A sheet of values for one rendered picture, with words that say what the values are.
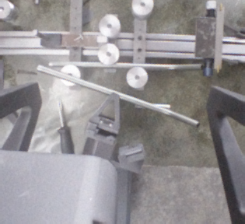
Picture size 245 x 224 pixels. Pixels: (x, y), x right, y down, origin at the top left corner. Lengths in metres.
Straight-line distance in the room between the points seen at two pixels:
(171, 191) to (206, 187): 0.25
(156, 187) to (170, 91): 1.14
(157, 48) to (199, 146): 0.30
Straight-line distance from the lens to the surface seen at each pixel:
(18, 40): 0.69
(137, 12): 0.57
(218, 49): 0.51
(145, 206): 1.76
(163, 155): 0.68
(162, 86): 0.64
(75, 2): 0.64
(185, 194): 1.76
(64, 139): 0.66
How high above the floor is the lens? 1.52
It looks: 85 degrees down
